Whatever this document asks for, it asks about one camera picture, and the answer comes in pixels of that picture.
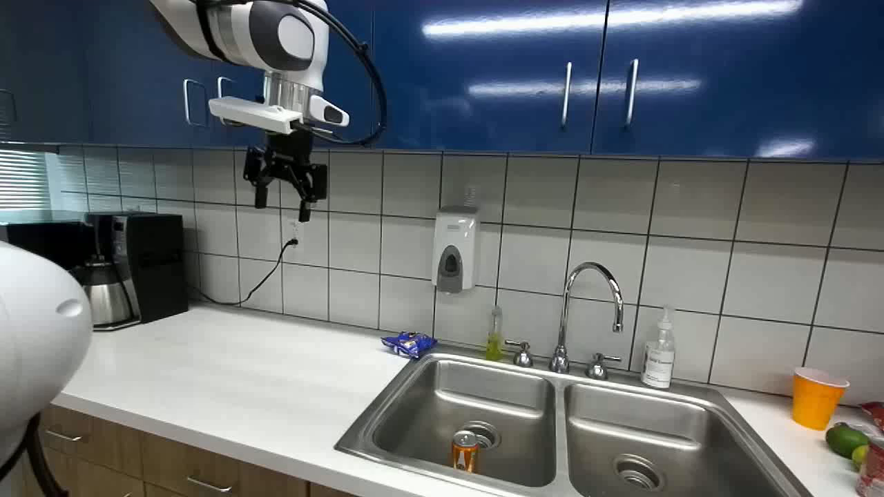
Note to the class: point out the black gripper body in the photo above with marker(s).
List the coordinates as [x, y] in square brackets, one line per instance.
[291, 162]

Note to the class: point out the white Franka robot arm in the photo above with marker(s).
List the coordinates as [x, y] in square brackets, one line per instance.
[266, 38]

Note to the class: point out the stainless steel double sink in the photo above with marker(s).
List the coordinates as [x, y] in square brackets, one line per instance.
[515, 416]

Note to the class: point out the black coffee maker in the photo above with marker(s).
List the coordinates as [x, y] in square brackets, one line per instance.
[152, 263]

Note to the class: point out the blue cabinet door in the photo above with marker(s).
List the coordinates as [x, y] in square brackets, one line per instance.
[479, 84]
[734, 84]
[118, 84]

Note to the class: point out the steel coffee carafe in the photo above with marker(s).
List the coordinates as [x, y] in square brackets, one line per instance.
[105, 300]

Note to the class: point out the green dish soap bottle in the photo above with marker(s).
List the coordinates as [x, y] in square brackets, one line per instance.
[496, 345]

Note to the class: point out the white window blind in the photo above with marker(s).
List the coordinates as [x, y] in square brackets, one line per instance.
[20, 184]

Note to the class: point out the wooden drawer front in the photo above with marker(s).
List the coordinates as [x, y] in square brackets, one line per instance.
[99, 441]
[250, 474]

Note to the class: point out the chrome gooseneck faucet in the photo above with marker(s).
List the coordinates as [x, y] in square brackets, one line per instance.
[565, 322]

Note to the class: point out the clear pump sanitizer bottle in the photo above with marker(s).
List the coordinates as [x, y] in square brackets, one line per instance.
[658, 361]

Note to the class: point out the orange plastic cup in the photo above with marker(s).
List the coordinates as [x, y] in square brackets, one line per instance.
[816, 401]

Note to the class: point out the green lime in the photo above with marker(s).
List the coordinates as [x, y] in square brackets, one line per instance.
[844, 441]

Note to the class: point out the red package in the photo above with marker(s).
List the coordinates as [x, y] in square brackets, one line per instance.
[873, 416]
[873, 470]

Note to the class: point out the small green fruit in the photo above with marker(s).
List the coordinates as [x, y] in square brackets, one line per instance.
[860, 458]

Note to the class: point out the white wall outlet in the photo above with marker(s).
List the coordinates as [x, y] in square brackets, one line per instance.
[291, 244]

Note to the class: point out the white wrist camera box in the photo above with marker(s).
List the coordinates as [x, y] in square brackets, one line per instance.
[251, 113]

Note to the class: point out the white wall soap dispenser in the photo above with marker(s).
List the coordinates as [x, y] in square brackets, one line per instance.
[453, 249]

